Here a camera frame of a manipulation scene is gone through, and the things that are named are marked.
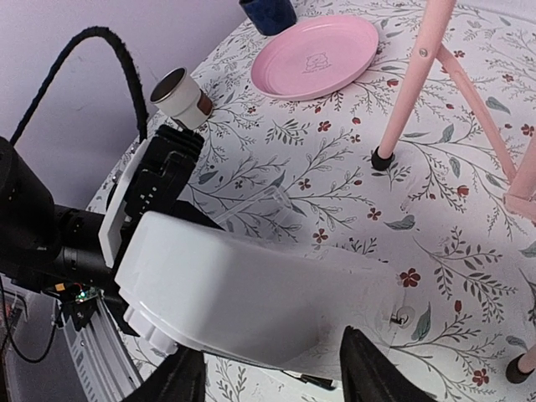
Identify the pink plate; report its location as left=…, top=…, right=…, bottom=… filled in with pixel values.
left=250, top=14, right=379, bottom=101

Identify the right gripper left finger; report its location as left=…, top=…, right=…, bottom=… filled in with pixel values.
left=122, top=347, right=206, bottom=402

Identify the white metronome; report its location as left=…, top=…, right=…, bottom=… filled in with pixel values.
left=116, top=212, right=405, bottom=379

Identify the clear metronome front cover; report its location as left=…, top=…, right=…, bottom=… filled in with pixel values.
left=214, top=185, right=303, bottom=243

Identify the front aluminium rail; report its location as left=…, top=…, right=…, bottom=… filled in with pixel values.
left=62, top=298, right=142, bottom=402

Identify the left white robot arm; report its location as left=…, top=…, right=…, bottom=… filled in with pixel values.
left=1, top=126, right=218, bottom=336

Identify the small brown white jar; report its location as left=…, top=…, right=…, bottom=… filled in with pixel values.
left=150, top=68, right=214, bottom=131

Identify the pink music stand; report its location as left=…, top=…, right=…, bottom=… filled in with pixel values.
left=371, top=0, right=536, bottom=384

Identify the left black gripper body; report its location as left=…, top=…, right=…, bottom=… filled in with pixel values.
left=54, top=199, right=227, bottom=336

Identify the dark blue cup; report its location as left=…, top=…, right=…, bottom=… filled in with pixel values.
left=239, top=0, right=297, bottom=36

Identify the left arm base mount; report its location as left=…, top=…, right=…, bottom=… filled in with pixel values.
left=43, top=282, right=101, bottom=332

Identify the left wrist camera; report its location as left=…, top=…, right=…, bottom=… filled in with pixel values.
left=98, top=125, right=204, bottom=268

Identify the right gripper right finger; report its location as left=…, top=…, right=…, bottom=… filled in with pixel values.
left=339, top=326, right=435, bottom=402

